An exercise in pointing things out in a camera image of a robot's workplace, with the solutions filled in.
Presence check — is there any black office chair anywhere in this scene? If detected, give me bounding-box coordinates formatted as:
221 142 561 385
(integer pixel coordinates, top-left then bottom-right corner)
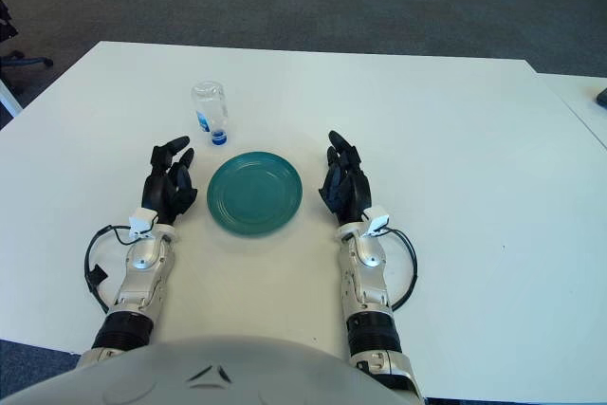
0 0 54 93

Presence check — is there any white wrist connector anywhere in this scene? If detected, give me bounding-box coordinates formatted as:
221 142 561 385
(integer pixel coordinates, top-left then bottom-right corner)
364 204 391 236
128 208 158 239

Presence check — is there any white right wrist connector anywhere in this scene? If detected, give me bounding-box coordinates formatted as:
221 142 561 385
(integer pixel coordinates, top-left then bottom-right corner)
364 204 391 236

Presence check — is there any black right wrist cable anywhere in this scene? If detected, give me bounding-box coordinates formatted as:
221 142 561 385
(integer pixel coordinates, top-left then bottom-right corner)
378 227 418 311

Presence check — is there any clear plastic bottle blue cap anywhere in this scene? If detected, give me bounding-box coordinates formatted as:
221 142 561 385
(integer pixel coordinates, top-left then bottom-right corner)
191 81 230 148

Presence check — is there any white left wrist connector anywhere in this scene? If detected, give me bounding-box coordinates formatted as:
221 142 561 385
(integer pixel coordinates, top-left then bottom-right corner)
128 208 158 239

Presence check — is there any grey robot torso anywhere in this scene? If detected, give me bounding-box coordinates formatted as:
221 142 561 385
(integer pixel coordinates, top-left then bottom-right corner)
0 336 423 405

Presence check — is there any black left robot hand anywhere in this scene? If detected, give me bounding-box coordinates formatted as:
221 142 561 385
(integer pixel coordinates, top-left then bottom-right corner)
141 136 199 227

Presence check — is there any white adjoining table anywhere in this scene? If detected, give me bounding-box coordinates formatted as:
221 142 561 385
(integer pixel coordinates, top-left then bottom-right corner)
533 71 607 150

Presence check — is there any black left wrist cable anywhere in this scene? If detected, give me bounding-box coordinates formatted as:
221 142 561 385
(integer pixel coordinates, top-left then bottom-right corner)
83 223 143 315

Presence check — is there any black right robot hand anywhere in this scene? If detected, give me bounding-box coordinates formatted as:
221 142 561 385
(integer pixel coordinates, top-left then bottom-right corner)
318 129 376 225

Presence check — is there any teal round plate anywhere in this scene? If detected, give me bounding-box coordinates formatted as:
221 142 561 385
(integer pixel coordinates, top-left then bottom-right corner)
206 151 304 238

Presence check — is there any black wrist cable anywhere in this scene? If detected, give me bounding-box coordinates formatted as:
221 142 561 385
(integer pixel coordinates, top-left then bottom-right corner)
83 223 143 315
378 227 418 311

